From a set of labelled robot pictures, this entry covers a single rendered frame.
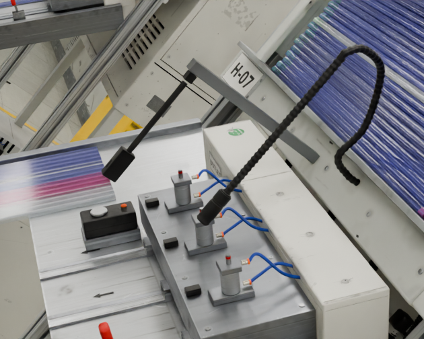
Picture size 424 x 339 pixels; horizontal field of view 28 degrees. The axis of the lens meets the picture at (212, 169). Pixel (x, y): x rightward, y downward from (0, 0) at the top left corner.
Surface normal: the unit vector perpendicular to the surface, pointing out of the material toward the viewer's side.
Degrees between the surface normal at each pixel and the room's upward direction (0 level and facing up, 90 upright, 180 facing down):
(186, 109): 90
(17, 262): 90
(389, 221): 90
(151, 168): 46
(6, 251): 90
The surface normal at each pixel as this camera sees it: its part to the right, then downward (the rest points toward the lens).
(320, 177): -0.72, -0.50
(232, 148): -0.08, -0.88
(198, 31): 0.28, 0.43
